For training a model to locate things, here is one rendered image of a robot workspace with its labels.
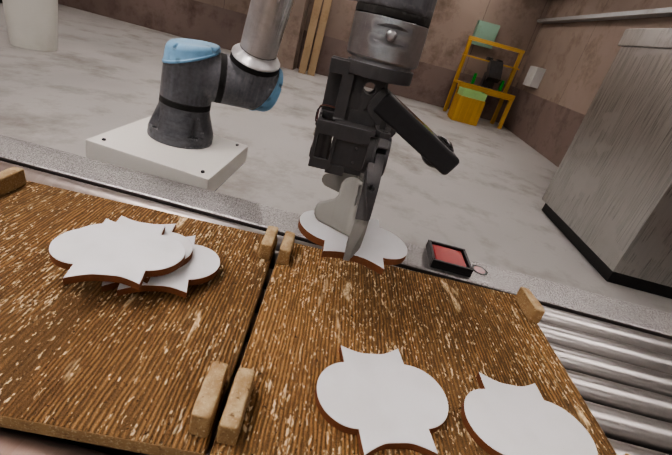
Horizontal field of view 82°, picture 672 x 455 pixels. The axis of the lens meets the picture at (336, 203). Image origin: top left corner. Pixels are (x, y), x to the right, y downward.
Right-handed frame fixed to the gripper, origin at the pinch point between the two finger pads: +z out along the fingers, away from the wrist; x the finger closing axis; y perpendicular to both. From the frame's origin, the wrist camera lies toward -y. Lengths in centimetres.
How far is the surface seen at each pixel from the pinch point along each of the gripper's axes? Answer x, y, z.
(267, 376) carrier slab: 14.5, 6.3, 10.4
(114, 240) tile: 3.9, 27.8, 5.9
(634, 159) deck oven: -254, -226, 18
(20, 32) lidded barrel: -471, 421, 74
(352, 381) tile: 13.8, -2.3, 9.6
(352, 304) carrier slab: 0.4, -2.4, 10.5
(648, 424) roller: 8.1, -41.0, 12.8
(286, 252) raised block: -4.6, 8.1, 7.9
